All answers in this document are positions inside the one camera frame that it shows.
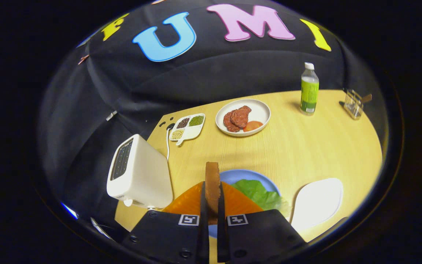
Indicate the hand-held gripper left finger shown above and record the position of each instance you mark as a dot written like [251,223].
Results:
[167,234]

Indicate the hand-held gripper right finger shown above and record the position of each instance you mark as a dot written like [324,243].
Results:
[262,234]

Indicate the green lettuce leaf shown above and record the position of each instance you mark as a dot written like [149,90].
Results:
[262,196]

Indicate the toast bread slice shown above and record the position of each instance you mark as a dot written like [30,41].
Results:
[213,183]

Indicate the white toaster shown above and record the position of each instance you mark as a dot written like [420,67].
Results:
[145,176]

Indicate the blue plate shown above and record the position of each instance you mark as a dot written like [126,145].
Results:
[240,176]

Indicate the bright screen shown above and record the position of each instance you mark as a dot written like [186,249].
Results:
[70,211]

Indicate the yellow beans pile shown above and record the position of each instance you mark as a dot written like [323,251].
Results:
[177,134]

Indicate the white divided snack tray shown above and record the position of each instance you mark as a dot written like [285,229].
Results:
[191,132]

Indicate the red tomato slice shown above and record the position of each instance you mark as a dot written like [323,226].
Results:
[252,125]

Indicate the dark red beans pile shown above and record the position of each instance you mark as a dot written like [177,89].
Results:
[183,123]

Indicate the brown meat patty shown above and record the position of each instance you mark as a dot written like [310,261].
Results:
[241,116]
[230,124]

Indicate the green beans pile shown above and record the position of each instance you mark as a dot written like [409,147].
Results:
[196,120]

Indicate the round white plate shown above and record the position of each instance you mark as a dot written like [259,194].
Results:
[260,110]

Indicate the white cloth clip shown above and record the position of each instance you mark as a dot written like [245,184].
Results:
[111,116]

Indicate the green label drink bottle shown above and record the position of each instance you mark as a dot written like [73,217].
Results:
[309,90]

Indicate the red cloth clip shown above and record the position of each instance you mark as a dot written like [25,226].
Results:
[83,58]

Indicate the white metal frame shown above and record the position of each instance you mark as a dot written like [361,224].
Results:
[99,227]

